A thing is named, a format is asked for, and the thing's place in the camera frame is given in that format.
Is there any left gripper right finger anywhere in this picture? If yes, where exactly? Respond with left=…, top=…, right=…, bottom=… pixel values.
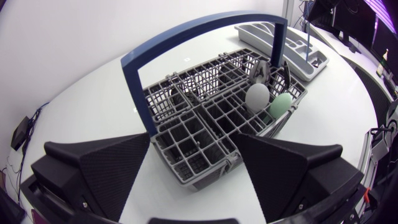
left=233, top=133, right=365, bottom=223

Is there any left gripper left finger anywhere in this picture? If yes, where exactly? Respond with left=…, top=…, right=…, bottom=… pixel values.
left=30, top=132, right=151, bottom=223

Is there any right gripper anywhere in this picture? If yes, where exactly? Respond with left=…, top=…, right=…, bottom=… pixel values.
left=306, top=0, right=340, bottom=31

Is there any thin blue plastic utensil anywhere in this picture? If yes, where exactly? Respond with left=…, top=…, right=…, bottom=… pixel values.
left=305, top=27, right=312, bottom=62

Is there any grey cutlery tray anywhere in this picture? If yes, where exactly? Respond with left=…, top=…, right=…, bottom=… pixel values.
left=234, top=21, right=330, bottom=83

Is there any grey cutlery basket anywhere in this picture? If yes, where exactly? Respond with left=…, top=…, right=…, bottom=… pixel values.
left=120, top=11, right=309, bottom=191

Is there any green plastic spoon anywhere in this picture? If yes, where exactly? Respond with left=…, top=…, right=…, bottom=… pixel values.
left=268, top=92, right=294, bottom=120

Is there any pale plastic spoon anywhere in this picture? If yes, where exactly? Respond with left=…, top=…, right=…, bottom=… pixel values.
left=244, top=83, right=271, bottom=114

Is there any black power brick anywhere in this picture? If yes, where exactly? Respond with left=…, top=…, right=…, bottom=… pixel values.
left=10, top=115, right=32, bottom=152

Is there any black cable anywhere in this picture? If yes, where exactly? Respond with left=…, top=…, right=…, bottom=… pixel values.
left=5, top=101, right=50, bottom=205

